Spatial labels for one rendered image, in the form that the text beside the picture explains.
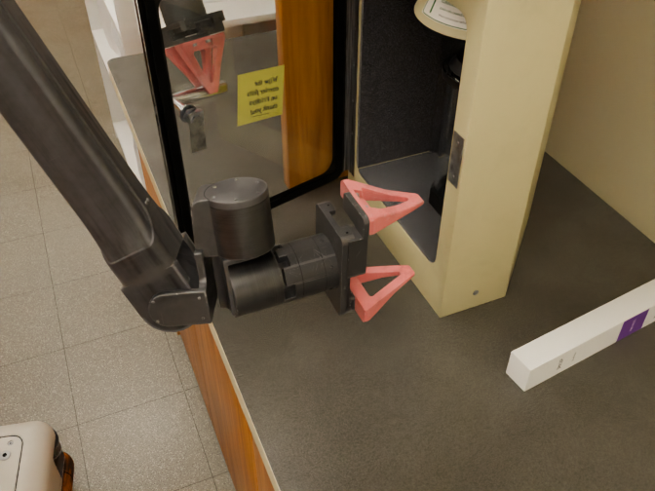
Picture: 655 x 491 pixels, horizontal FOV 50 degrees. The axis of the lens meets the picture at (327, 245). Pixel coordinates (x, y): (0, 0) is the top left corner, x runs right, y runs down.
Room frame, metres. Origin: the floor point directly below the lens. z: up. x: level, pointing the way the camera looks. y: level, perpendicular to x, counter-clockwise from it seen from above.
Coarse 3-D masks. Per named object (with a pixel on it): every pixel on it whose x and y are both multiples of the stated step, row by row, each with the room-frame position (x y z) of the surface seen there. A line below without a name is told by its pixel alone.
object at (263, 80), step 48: (192, 0) 0.81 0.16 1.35; (240, 0) 0.85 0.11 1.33; (288, 0) 0.90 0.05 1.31; (144, 48) 0.77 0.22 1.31; (192, 48) 0.81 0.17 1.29; (240, 48) 0.85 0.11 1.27; (288, 48) 0.89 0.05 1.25; (192, 96) 0.80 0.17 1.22; (240, 96) 0.84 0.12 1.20; (288, 96) 0.89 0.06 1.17; (240, 144) 0.84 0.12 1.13; (288, 144) 0.89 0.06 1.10; (192, 192) 0.79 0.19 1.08
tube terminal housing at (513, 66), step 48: (480, 0) 0.69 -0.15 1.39; (528, 0) 0.70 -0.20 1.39; (576, 0) 0.76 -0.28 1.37; (480, 48) 0.68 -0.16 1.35; (528, 48) 0.70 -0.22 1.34; (480, 96) 0.68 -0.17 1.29; (528, 96) 0.71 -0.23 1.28; (480, 144) 0.69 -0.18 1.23; (528, 144) 0.72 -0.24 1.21; (480, 192) 0.69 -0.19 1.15; (528, 192) 0.72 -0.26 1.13; (384, 240) 0.84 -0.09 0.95; (480, 240) 0.70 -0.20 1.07; (432, 288) 0.71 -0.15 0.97; (480, 288) 0.70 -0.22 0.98
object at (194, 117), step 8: (192, 112) 0.79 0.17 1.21; (200, 112) 0.79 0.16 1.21; (192, 120) 0.78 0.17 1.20; (200, 120) 0.78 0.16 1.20; (192, 128) 0.78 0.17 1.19; (200, 128) 0.79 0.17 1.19; (192, 136) 0.78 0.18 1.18; (200, 136) 0.79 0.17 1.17; (192, 144) 0.78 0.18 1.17; (200, 144) 0.79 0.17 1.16; (192, 152) 0.78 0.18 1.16
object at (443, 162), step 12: (444, 60) 0.87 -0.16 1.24; (444, 72) 0.84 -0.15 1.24; (444, 96) 0.85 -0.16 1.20; (456, 96) 0.82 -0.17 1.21; (444, 108) 0.84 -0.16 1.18; (444, 120) 0.84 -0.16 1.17; (444, 132) 0.83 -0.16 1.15; (444, 144) 0.83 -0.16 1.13; (444, 156) 0.83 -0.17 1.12; (444, 168) 0.83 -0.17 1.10; (444, 180) 0.82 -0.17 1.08; (444, 192) 0.82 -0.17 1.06
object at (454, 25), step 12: (420, 0) 0.85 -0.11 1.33; (432, 0) 0.82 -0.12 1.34; (444, 0) 0.80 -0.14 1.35; (420, 12) 0.83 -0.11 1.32; (432, 12) 0.81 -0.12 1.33; (444, 12) 0.79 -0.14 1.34; (456, 12) 0.79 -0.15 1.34; (432, 24) 0.80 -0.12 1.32; (444, 24) 0.79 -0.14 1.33; (456, 24) 0.78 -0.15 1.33; (456, 36) 0.77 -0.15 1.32
